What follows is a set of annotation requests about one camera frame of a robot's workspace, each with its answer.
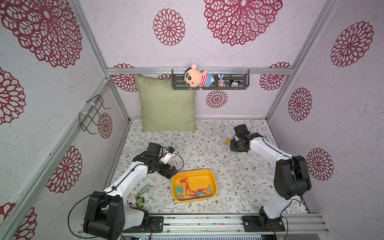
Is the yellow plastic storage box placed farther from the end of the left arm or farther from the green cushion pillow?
the green cushion pillow

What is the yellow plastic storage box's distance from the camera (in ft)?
2.72

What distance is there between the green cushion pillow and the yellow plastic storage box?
36cm

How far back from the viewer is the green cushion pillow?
3.10 ft

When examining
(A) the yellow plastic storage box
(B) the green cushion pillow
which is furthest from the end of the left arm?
(B) the green cushion pillow
